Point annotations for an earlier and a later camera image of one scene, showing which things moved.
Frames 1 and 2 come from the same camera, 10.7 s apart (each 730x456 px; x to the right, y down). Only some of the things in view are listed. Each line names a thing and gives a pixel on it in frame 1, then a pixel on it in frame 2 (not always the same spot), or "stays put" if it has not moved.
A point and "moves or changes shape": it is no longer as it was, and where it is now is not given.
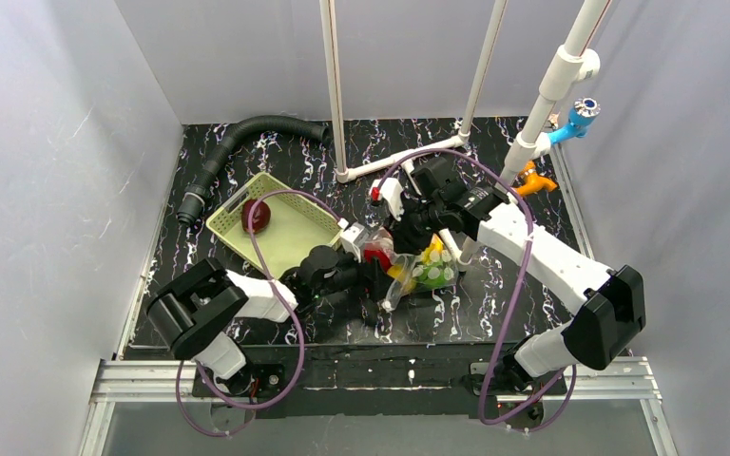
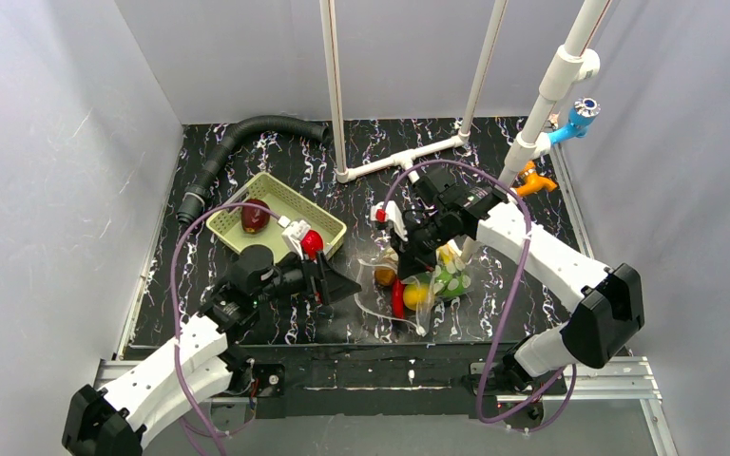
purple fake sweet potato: x=260 y=216 stays put
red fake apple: x=374 y=250 -> x=312 y=243
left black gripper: x=370 y=276 -> x=317 y=276
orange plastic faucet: x=534 y=183 stays put
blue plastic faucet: x=583 y=113 stays put
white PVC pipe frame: x=530 y=139 stays put
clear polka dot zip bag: x=434 y=269 moves or changes shape
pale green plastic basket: x=297 y=229 stays put
